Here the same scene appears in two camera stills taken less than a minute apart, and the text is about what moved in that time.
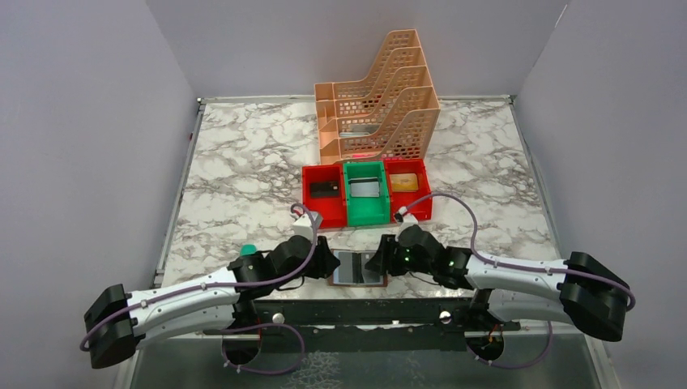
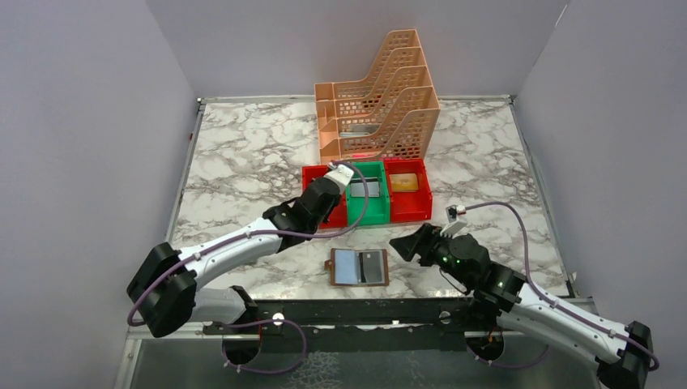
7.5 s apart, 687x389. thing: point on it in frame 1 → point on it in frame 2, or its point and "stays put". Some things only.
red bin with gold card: (399, 199) stays put
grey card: (369, 276) stays put
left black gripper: (325, 261) → (328, 214)
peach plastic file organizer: (390, 114) stays put
